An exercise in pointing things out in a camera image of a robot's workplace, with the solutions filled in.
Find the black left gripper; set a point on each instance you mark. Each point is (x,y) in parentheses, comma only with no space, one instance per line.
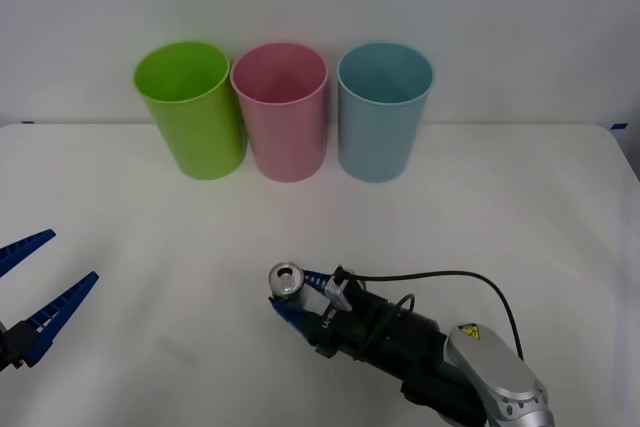
(4,347)

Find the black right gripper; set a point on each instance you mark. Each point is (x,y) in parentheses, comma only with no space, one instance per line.
(345,332)

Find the silver drink can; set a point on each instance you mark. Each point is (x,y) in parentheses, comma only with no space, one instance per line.
(284,283)

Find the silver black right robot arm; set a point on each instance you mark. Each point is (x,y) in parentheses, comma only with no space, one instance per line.
(480,372)

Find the pink plastic bin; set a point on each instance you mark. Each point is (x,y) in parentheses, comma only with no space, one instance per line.
(285,142)

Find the pale blue plastic bin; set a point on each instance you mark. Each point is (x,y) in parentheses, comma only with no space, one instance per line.
(380,142)

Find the green plastic bin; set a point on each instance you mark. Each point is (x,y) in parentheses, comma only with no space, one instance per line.
(200,137)

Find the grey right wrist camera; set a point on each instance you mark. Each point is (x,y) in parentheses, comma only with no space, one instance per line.
(338,292)

